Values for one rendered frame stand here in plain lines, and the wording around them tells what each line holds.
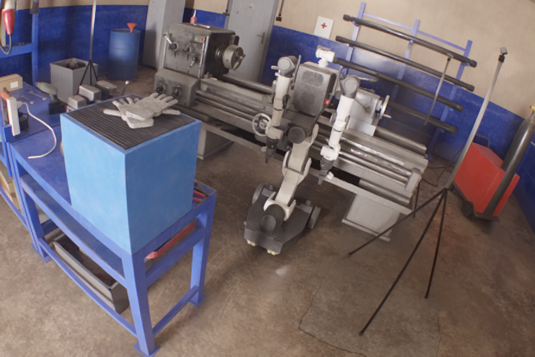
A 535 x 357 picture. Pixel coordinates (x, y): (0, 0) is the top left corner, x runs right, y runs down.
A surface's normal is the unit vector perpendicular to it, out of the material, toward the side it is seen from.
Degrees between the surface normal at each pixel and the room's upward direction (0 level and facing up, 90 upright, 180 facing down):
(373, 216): 90
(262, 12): 90
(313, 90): 105
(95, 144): 90
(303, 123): 45
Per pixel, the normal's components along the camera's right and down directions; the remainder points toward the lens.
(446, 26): -0.43, 0.33
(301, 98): -0.41, 0.57
